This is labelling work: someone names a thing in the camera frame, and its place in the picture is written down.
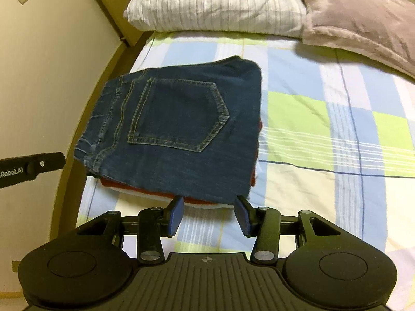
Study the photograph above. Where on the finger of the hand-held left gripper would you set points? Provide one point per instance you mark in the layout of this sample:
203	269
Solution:
48	163

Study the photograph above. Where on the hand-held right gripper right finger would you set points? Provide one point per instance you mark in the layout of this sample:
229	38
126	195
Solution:
243	217

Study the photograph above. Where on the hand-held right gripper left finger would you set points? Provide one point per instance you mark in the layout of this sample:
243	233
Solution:
175	215

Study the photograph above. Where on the blue denim jeans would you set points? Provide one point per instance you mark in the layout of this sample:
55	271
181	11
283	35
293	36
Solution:
178	120

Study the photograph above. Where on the white folded garment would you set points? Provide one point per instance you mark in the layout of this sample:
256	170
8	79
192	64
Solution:
152	198

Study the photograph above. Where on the red garment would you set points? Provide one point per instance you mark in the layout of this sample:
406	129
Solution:
123	187

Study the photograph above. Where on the checked bed sheet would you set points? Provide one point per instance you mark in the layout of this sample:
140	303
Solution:
308	136

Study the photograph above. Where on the striped white pillow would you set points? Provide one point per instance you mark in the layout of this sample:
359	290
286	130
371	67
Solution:
210	3

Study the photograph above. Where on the pink blanket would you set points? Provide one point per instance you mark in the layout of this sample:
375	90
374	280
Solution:
356	13

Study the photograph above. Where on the wooden bed frame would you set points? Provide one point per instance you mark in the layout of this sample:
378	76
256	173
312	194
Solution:
107	3

